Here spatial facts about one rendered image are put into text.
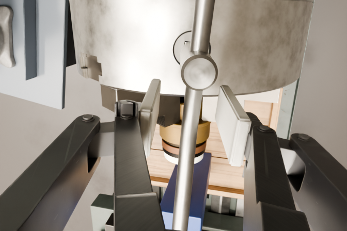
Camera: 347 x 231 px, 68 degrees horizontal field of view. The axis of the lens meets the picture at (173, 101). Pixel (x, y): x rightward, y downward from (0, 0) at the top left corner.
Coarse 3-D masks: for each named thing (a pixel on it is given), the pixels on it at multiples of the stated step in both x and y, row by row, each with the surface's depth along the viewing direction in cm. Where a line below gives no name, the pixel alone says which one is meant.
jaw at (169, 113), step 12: (96, 60) 28; (96, 72) 29; (108, 96) 31; (120, 96) 30; (132, 96) 31; (144, 96) 33; (168, 96) 36; (108, 108) 32; (168, 108) 36; (168, 120) 37
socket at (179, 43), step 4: (184, 32) 23; (188, 32) 23; (180, 36) 23; (184, 36) 23; (188, 36) 23; (176, 40) 23; (180, 40) 23; (184, 40) 23; (188, 40) 23; (176, 44) 23; (180, 44) 23; (176, 48) 23; (180, 48) 23; (176, 52) 23; (208, 52) 23; (176, 56) 23
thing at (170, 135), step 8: (200, 112) 40; (200, 120) 39; (160, 128) 41; (168, 128) 39; (176, 128) 38; (200, 128) 39; (208, 128) 41; (168, 136) 40; (176, 136) 39; (200, 136) 39; (208, 136) 41; (168, 144) 41; (176, 144) 40; (200, 144) 41; (168, 152) 41; (176, 152) 40; (200, 152) 41
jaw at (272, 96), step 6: (276, 90) 35; (240, 96) 36; (246, 96) 36; (252, 96) 36; (258, 96) 36; (264, 96) 36; (270, 96) 35; (276, 96) 35; (204, 102) 38; (210, 102) 38; (216, 102) 38; (240, 102) 37; (270, 102) 36; (276, 102) 35; (204, 108) 39; (210, 108) 38; (204, 114) 39; (210, 114) 39; (204, 120) 39; (210, 120) 39
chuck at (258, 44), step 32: (96, 0) 24; (128, 0) 23; (160, 0) 22; (192, 0) 22; (224, 0) 22; (256, 0) 22; (288, 0) 24; (96, 32) 26; (128, 32) 24; (160, 32) 23; (224, 32) 23; (256, 32) 23; (288, 32) 25; (128, 64) 25; (160, 64) 24; (224, 64) 24; (256, 64) 24; (288, 64) 27
